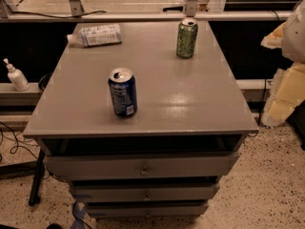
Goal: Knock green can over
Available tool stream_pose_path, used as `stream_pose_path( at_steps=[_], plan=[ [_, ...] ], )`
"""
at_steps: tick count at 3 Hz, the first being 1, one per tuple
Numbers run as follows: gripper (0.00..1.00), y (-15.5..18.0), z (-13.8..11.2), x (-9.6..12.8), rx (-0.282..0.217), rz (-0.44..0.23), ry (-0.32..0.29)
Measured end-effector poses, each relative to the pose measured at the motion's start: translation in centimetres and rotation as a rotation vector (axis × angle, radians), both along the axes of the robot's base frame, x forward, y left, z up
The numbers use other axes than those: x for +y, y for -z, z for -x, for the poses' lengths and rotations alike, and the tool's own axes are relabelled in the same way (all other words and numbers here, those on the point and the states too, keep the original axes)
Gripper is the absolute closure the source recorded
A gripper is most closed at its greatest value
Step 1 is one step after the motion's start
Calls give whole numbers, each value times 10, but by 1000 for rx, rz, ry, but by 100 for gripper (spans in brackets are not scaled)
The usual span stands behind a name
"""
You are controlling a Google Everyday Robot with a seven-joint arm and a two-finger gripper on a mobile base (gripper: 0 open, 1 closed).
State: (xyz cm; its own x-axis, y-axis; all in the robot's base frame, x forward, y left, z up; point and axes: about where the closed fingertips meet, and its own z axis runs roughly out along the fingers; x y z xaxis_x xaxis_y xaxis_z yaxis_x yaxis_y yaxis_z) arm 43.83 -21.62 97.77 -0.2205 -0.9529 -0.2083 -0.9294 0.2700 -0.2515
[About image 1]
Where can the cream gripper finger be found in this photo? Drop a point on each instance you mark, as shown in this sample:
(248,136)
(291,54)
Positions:
(286,93)
(274,39)

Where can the green soda can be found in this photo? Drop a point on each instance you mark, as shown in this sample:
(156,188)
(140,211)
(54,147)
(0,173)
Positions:
(186,38)

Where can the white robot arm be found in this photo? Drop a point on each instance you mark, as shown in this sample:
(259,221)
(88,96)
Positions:
(293,40)

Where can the blue soda can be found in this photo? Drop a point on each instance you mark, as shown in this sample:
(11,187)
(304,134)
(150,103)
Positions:
(123,91)

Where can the middle grey drawer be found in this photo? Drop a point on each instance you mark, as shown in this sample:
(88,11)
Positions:
(145,192)

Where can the grey drawer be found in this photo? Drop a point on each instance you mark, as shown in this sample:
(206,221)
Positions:
(141,166)
(146,210)
(145,192)

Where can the top grey drawer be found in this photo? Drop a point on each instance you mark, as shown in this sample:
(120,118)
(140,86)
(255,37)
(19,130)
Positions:
(141,166)

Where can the clear plastic water bottle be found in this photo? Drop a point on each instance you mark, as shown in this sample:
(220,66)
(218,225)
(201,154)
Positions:
(101,35)

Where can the bottom grey drawer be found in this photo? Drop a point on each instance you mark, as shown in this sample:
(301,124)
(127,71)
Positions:
(146,210)

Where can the white pump dispenser bottle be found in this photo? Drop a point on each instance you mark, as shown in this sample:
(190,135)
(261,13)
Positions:
(16,77)

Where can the black stand leg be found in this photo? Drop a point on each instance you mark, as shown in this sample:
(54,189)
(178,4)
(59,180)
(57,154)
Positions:
(38,175)

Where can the metal frame rail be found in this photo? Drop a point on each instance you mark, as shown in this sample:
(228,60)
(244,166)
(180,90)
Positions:
(102,17)

